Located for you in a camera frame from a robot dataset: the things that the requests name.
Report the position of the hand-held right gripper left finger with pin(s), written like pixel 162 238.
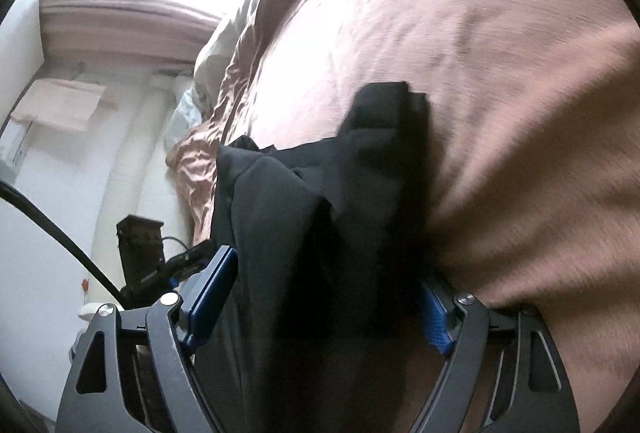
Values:
pixel 215 278

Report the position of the brown curtain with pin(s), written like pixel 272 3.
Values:
pixel 125 23

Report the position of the beige wall cloth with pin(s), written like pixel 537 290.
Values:
pixel 60 105

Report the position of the beige duvet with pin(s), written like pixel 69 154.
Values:
pixel 220 48

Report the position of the black garment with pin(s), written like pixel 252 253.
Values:
pixel 320 263

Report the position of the white crumpled cloth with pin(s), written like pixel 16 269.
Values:
pixel 185 118

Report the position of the brown bed sheet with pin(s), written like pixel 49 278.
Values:
pixel 475 88

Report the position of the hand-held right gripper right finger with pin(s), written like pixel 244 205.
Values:
pixel 435 323

